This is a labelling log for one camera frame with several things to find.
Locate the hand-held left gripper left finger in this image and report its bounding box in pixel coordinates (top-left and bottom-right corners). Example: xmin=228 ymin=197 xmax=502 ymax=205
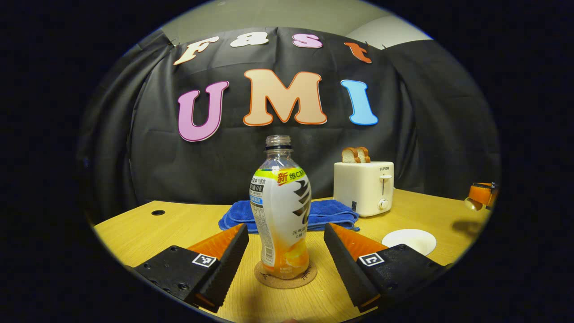
xmin=134 ymin=223 xmax=250 ymax=314

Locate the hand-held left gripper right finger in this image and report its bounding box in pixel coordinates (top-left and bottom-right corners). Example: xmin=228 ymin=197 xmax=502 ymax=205
xmin=324 ymin=223 xmax=449 ymax=313

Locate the round cork coaster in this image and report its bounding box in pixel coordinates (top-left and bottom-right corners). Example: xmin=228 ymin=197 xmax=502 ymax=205
xmin=254 ymin=260 xmax=318 ymax=289

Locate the clear water bottle white label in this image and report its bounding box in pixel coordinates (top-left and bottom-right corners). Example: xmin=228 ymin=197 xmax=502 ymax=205
xmin=249 ymin=135 xmax=312 ymax=279

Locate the cream ceramic teacup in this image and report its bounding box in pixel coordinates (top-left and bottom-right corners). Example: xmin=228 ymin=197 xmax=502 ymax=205
xmin=381 ymin=229 xmax=437 ymax=256

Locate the blue folded towel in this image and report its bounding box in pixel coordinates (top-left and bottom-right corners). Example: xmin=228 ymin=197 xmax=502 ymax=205
xmin=218 ymin=200 xmax=360 ymax=234

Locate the white toaster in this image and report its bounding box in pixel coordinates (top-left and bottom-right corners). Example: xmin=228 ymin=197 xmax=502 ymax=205
xmin=333 ymin=161 xmax=395 ymax=218

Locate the black backdrop cloth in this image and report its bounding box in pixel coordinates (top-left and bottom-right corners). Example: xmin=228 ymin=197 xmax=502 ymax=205
xmin=78 ymin=27 xmax=500 ymax=220

